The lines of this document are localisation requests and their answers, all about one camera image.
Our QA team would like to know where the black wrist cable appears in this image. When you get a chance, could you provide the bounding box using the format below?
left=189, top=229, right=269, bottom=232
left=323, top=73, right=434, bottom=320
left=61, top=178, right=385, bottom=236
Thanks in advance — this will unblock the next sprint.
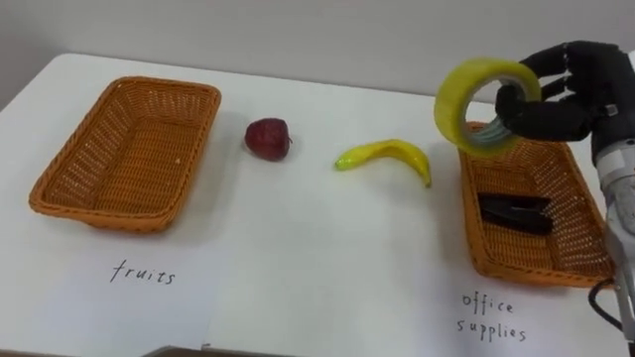
left=587, top=279, right=624, bottom=332

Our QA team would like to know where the yellow adhesive tape roll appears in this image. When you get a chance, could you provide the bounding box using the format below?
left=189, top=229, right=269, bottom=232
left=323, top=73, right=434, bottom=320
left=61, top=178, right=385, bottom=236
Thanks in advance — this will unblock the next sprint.
left=434, top=57, right=543, bottom=158

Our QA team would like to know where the white desk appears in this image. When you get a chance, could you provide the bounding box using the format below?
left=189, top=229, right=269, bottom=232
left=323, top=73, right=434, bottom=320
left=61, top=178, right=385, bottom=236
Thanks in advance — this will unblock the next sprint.
left=0, top=52, right=635, bottom=357

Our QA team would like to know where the red strawberry soft toy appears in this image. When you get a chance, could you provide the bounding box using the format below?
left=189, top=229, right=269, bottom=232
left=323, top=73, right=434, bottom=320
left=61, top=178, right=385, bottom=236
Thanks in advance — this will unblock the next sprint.
left=243, top=117, right=294, bottom=163

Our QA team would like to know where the black stapler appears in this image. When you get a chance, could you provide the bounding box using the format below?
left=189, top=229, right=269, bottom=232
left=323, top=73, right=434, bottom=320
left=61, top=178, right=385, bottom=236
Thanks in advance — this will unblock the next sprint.
left=476, top=191, right=555, bottom=236

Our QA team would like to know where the empty orange wicker basket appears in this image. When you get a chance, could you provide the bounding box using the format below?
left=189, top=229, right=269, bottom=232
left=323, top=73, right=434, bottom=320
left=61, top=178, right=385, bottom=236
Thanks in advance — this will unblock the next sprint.
left=28, top=75, right=223, bottom=234

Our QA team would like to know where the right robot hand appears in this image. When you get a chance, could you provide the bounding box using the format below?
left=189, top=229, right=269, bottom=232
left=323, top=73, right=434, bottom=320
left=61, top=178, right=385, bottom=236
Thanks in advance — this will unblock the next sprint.
left=494, top=40, right=635, bottom=168

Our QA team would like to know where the yellow banana soft toy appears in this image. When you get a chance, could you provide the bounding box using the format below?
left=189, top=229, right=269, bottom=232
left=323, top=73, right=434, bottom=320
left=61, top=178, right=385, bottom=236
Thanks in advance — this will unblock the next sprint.
left=333, top=139, right=434, bottom=189

